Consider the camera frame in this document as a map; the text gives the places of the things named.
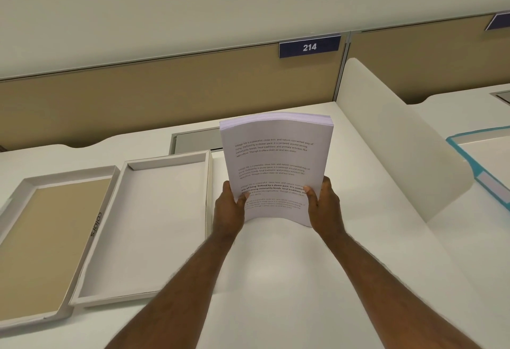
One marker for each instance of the person's left forearm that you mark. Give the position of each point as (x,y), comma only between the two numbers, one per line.
(175,293)

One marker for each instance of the white curved desk divider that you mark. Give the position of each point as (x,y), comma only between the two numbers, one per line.
(398,133)

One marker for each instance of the person's right hand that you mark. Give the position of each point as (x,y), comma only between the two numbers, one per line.
(327,213)

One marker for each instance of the white box lid tan inside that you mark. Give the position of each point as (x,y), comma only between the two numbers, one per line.
(47,245)

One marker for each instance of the tan partition panel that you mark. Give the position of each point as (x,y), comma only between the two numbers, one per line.
(167,94)
(430,58)

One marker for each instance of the empty white cardboard box tray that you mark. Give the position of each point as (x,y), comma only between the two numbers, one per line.
(147,225)

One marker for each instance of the person's right forearm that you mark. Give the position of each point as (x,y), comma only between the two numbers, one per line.
(378,293)

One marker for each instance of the stack of printed white paper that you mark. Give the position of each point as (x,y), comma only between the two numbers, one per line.
(275,161)

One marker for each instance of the blue number sign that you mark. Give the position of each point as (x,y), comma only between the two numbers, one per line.
(309,46)

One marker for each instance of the person's left thumb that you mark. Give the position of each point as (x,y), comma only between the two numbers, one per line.
(242,203)

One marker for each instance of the grey metal partition post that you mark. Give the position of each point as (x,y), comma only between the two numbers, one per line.
(343,66)

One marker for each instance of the person's left hand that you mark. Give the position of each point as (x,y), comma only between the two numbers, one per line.
(226,213)

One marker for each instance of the teal edged white box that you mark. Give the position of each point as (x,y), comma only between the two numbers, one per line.
(484,157)

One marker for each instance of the person's right thumb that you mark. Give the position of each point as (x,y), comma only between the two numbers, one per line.
(312,195)

